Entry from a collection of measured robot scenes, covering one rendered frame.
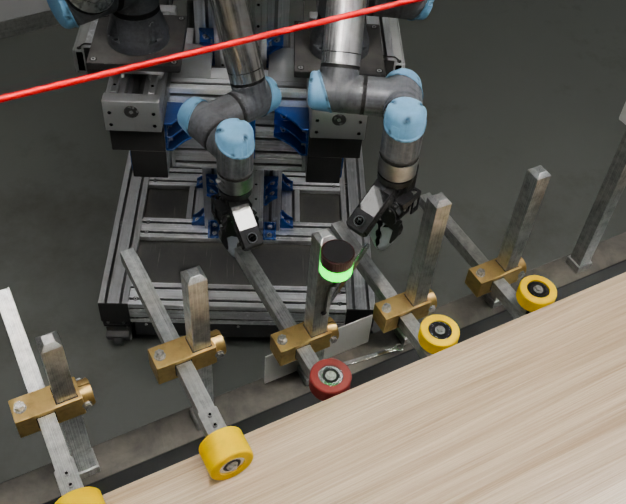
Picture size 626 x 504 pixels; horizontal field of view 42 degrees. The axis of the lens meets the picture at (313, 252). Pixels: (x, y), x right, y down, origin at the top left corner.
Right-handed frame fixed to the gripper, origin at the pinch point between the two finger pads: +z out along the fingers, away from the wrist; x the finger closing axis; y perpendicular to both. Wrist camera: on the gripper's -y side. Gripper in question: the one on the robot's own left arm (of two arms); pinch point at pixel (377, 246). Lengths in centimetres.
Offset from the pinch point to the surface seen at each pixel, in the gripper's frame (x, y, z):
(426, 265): -11.1, 1.9, -1.5
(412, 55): 113, 182, 96
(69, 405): 14, -68, -2
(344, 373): -14.0, -26.5, 4.2
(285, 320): 5.0, -22.6, 8.8
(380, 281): -0.9, 2.0, 12.3
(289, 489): -22, -51, 5
